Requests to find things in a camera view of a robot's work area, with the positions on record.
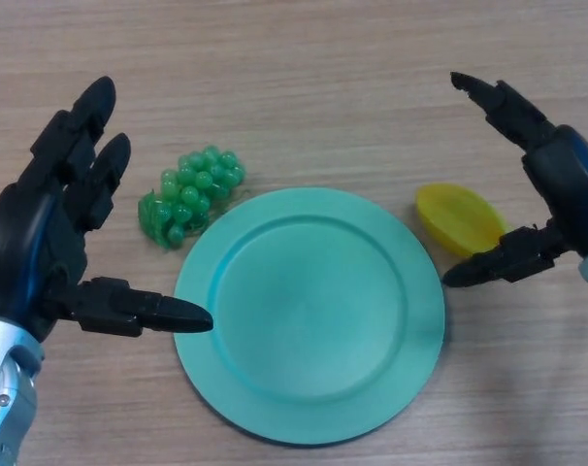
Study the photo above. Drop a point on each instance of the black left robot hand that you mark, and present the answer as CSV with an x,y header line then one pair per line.
x,y
22,233

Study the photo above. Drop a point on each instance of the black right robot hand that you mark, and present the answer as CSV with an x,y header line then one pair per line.
x,y
565,179

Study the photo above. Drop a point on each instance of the yellow starfruit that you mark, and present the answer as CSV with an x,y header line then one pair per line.
x,y
454,218

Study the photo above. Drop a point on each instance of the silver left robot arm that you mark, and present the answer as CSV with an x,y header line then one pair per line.
x,y
8,388

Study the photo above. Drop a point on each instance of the green round plate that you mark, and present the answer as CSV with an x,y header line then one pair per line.
x,y
308,310

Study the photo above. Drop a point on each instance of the green grape bunch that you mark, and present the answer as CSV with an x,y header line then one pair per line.
x,y
192,194

